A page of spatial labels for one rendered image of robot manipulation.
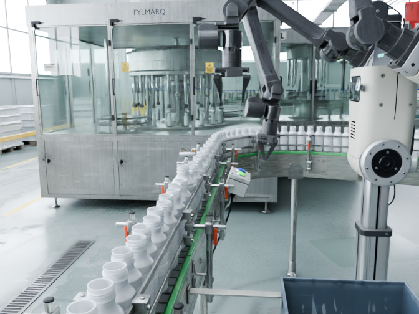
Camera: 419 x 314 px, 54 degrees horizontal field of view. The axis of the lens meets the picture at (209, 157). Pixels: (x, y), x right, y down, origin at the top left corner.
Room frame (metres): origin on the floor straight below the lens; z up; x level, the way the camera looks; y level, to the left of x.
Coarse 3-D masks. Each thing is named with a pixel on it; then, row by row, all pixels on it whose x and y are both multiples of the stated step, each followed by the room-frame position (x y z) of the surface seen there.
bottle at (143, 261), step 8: (128, 240) 0.70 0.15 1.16; (136, 240) 0.72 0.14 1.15; (144, 240) 0.70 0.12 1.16; (136, 248) 0.69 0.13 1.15; (144, 248) 0.70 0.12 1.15; (136, 256) 0.69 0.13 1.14; (144, 256) 0.70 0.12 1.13; (136, 264) 0.68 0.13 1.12; (144, 264) 0.69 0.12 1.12; (152, 264) 0.70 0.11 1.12; (144, 272) 0.68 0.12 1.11; (144, 280) 0.68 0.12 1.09; (152, 280) 0.70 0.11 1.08; (152, 288) 0.70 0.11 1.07; (152, 296) 0.70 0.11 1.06
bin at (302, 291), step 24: (192, 288) 0.97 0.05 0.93; (288, 288) 0.98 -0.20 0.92; (312, 288) 0.98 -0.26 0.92; (336, 288) 0.97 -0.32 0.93; (360, 288) 0.96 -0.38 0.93; (384, 288) 0.96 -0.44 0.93; (408, 288) 0.92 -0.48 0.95; (288, 312) 0.98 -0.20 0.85; (312, 312) 0.98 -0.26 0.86; (336, 312) 0.97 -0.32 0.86; (360, 312) 0.96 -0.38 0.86; (384, 312) 0.96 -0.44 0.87; (408, 312) 0.91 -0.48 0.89
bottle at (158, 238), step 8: (144, 216) 0.83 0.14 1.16; (152, 216) 0.84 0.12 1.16; (160, 216) 0.83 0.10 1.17; (152, 224) 0.81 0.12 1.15; (160, 224) 0.83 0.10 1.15; (152, 232) 0.81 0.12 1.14; (160, 232) 0.82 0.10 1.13; (152, 240) 0.80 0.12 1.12; (160, 240) 0.81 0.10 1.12; (160, 248) 0.81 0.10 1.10; (160, 264) 0.80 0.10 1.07; (160, 272) 0.80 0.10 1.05; (160, 280) 0.80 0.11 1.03
